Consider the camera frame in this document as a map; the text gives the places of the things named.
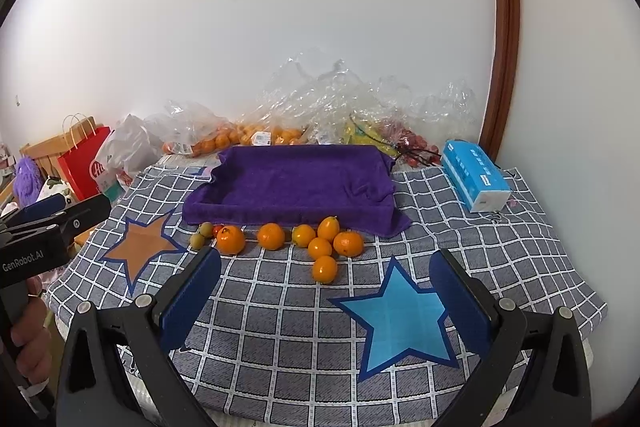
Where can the red paper shopping bag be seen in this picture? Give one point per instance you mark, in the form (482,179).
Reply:
(76,163)

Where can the red cherry tomatoes pile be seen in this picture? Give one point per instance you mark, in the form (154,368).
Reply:
(411,147)

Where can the yellow-orange kumquat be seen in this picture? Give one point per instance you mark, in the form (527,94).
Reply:
(302,235)

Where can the clear crumpled plastic bags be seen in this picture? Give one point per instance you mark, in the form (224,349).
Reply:
(322,97)

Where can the brown wooden door frame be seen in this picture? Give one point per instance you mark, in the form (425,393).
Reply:
(503,73)

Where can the left hand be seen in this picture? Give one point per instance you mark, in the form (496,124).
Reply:
(33,338)

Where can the purple towel covered tray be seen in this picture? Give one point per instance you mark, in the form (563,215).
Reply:
(300,185)

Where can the oval orange kumquat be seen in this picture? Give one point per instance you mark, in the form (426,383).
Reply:
(329,228)

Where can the blue tissue pack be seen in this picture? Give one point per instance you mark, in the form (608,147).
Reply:
(477,180)

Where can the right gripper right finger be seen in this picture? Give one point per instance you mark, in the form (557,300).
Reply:
(554,389)

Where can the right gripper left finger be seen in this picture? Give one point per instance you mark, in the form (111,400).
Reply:
(94,389)

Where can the white plastic bag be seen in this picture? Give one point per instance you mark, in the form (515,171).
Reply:
(129,149)

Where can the purple plush toy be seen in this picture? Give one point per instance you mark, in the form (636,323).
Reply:
(27,182)

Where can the round orange mandarin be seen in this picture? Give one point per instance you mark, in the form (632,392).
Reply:
(271,237)

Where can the green-yellow small fruit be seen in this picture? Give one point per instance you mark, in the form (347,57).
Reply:
(206,229)
(197,241)

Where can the brown paper bag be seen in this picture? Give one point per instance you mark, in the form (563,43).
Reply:
(47,153)

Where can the small round orange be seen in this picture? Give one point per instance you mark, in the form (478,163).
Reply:
(318,248)

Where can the grey checkered tablecloth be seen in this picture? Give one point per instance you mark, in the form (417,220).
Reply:
(270,345)

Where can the small red tomato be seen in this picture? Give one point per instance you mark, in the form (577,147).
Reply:
(217,230)

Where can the large stemmed orange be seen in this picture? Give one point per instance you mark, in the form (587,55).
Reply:
(230,240)

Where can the bag of oranges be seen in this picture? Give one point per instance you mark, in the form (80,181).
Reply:
(191,129)

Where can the yellow snack package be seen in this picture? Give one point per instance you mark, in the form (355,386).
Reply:
(359,132)

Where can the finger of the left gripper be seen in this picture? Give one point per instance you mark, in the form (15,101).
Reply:
(38,210)
(72,220)

